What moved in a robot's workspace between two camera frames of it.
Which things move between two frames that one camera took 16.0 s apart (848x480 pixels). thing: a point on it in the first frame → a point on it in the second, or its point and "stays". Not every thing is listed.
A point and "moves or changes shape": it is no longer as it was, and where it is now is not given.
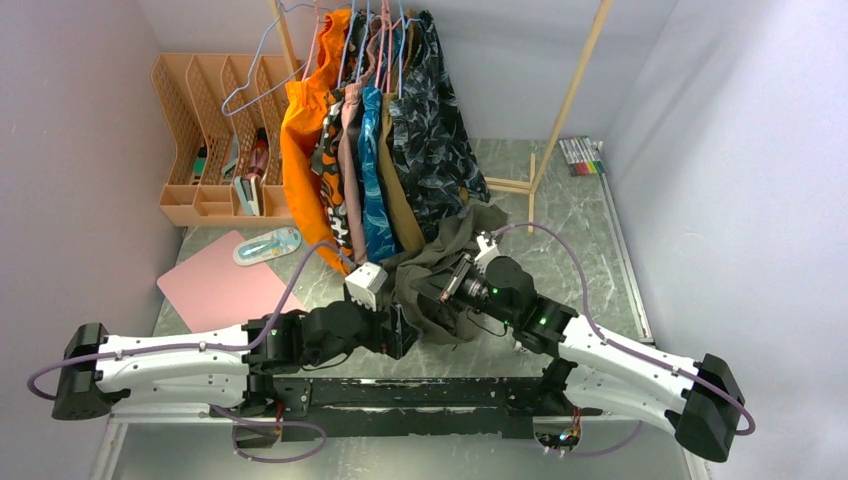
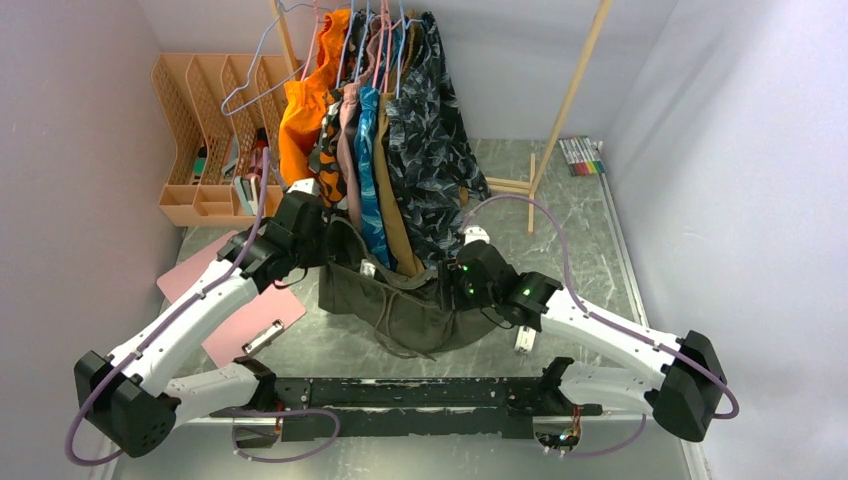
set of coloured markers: (582, 155) stays
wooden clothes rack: (492, 185) stays
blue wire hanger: (295, 74) stays
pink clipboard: (209, 290) stays
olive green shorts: (421, 268) moves or changes shape
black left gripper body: (379, 336) → (313, 250)
